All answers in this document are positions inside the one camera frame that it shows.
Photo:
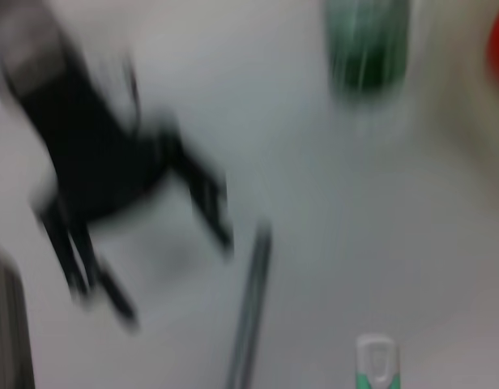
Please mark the grey marker pen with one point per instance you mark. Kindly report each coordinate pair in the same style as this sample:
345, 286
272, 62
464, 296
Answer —
253, 304

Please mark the clear green-label water bottle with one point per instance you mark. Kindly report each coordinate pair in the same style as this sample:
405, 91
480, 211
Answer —
367, 48

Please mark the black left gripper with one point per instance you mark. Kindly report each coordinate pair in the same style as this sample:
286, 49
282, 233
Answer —
95, 162

